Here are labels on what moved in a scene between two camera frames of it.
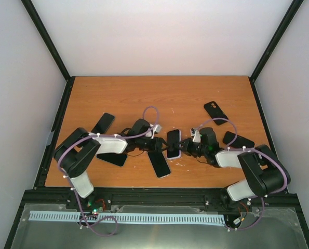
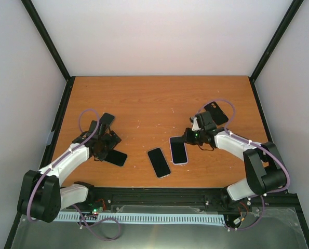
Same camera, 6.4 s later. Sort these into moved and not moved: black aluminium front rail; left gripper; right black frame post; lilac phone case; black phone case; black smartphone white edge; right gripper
Moved: right gripper; left gripper; lilac phone case
Not moved: right black frame post; black phone case; black aluminium front rail; black smartphone white edge
